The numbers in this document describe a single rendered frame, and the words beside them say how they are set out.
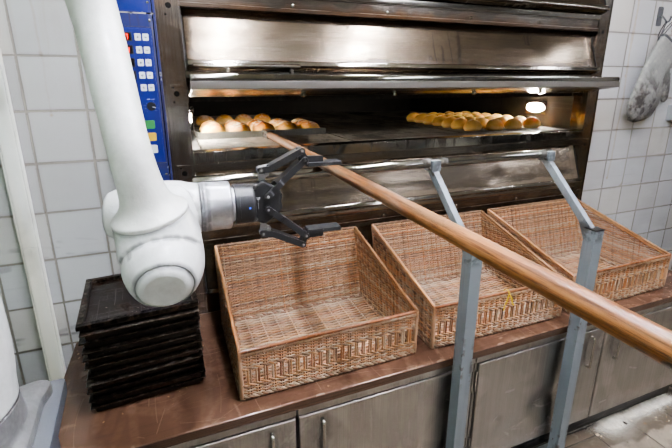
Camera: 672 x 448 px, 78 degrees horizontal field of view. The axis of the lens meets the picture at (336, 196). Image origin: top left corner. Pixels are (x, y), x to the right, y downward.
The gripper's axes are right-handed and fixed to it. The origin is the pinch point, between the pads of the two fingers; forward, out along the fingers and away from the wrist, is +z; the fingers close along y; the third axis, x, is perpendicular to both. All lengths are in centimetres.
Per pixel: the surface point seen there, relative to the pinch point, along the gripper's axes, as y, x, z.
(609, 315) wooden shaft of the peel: -1, 53, 7
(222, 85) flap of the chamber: -21, -53, -15
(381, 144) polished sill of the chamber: 0, -68, 47
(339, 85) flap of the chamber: -22, -53, 23
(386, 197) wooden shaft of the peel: -1.2, 9.4, 7.1
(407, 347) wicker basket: 57, -20, 33
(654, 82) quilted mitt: -24, -59, 189
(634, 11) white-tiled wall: -57, -67, 177
